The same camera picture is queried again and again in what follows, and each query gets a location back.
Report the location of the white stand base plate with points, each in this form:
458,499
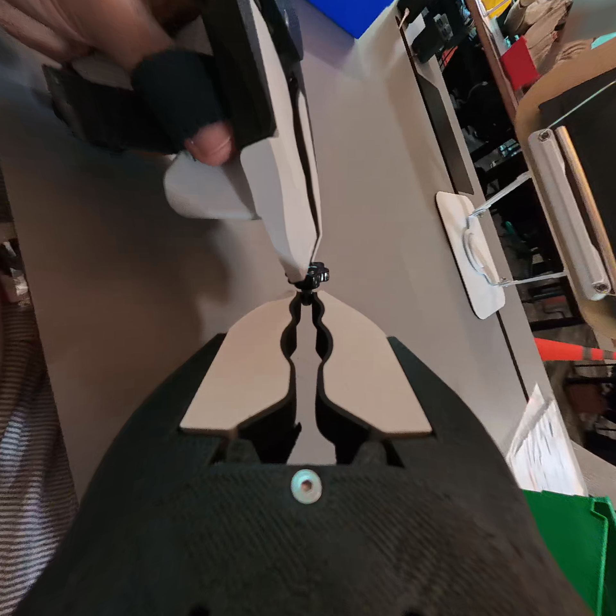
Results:
469,269

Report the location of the black battery charger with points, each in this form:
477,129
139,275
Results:
433,33

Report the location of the orange traffic cone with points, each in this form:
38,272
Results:
568,350

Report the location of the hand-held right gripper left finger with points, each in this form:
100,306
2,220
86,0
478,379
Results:
240,375

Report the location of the green plastic bin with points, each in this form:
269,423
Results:
568,544

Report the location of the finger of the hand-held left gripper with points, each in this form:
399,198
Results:
284,183
313,183

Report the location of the white paper sheet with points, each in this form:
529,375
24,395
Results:
544,447

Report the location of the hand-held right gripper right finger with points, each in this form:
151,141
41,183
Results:
370,380

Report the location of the red plastic bin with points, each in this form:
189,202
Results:
519,62

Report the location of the large blue plastic bin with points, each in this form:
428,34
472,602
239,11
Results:
351,14

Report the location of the person's left hand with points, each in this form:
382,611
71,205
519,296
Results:
96,24

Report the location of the beige document stand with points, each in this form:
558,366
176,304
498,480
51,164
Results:
568,211

